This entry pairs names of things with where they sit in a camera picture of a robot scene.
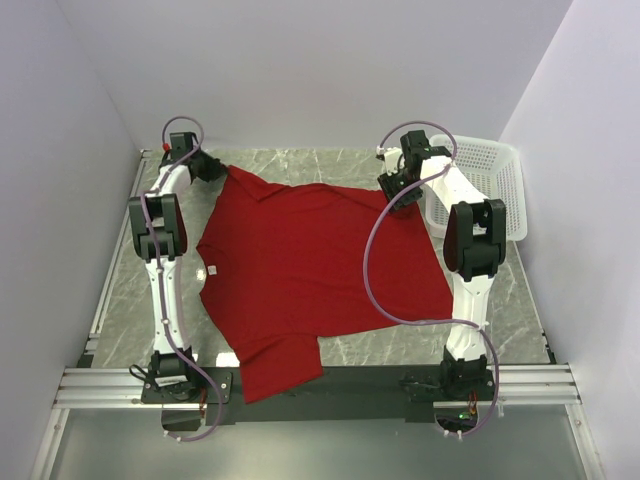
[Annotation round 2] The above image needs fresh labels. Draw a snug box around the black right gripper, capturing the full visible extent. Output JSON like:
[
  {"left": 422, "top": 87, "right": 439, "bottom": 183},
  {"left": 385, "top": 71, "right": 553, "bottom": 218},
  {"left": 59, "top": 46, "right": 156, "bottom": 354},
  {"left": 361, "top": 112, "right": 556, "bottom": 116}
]
[{"left": 377, "top": 166, "right": 423, "bottom": 215}]

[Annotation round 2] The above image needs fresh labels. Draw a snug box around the red t shirt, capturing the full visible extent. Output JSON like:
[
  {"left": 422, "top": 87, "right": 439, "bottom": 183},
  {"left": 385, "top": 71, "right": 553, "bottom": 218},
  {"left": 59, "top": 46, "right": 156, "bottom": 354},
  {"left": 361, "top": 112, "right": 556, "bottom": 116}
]
[{"left": 197, "top": 167, "right": 453, "bottom": 403}]

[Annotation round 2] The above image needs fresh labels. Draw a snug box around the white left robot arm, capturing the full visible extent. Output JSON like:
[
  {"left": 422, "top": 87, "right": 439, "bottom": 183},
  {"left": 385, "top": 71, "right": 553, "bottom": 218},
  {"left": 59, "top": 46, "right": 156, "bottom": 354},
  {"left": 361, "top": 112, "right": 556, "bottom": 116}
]
[{"left": 128, "top": 131, "right": 226, "bottom": 403}]

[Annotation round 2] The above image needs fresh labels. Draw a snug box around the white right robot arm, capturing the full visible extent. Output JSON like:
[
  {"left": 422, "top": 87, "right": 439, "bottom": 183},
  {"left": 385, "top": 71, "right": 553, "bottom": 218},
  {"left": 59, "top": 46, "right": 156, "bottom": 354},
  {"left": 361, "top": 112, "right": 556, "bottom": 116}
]
[{"left": 376, "top": 129, "right": 506, "bottom": 401}]

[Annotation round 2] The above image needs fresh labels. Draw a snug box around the white plastic basket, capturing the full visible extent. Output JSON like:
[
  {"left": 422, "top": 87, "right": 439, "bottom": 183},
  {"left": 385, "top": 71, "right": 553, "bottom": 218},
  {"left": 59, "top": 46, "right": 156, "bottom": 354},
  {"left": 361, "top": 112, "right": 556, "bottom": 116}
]
[{"left": 424, "top": 133, "right": 530, "bottom": 241}]

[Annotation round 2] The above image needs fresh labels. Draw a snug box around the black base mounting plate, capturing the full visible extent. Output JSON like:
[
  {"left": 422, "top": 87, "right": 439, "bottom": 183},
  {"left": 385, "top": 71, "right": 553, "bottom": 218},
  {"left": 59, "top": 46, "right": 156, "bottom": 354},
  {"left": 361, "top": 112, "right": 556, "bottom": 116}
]
[{"left": 140, "top": 365, "right": 496, "bottom": 425}]

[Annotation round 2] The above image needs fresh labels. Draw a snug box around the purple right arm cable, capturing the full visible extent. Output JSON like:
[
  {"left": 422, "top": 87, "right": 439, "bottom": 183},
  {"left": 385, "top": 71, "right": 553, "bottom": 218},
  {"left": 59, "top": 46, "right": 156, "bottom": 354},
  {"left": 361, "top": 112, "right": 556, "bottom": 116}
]
[{"left": 362, "top": 121, "right": 501, "bottom": 441}]

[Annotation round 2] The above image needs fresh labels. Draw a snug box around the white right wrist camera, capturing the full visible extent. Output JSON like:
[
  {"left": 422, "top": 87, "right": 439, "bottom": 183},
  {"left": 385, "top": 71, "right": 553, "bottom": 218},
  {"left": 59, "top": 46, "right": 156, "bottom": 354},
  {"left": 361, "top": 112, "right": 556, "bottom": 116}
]
[{"left": 376, "top": 146, "right": 403, "bottom": 174}]

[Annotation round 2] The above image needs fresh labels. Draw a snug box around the aluminium frame rail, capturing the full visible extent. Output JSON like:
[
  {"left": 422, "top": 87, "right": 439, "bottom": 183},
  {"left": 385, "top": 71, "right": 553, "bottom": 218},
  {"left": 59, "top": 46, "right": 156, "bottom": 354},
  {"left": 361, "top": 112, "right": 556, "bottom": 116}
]
[{"left": 52, "top": 367, "right": 151, "bottom": 411}]

